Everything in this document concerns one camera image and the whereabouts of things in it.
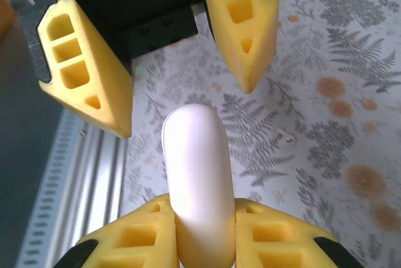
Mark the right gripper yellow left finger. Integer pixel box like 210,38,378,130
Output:
61,193,179,268

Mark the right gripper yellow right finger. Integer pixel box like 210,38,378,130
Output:
234,197,367,268

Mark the white earbud charging case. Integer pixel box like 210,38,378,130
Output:
160,103,237,268

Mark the grey metal panel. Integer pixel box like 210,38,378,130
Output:
0,8,63,268

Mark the floral patterned table cover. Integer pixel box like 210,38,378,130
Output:
122,0,401,268

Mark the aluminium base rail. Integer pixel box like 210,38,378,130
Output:
62,108,128,268

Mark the grey slotted cable duct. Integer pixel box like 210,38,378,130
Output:
15,114,82,268

